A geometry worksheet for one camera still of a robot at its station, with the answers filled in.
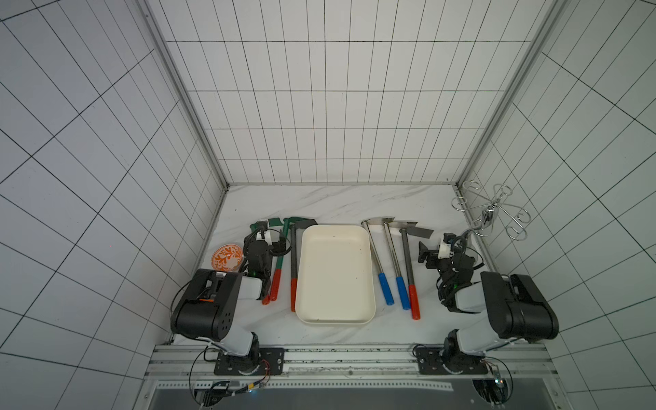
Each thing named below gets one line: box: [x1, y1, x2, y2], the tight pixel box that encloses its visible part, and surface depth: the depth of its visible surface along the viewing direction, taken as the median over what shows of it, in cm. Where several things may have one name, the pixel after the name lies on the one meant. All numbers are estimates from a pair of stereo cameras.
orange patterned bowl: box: [210, 244, 244, 273], surface depth 94 cm
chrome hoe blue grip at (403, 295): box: [382, 220, 418, 311], surface depth 94 cm
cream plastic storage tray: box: [295, 224, 377, 326], surface depth 90 cm
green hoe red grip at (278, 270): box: [269, 216, 309, 302], surface depth 92 cm
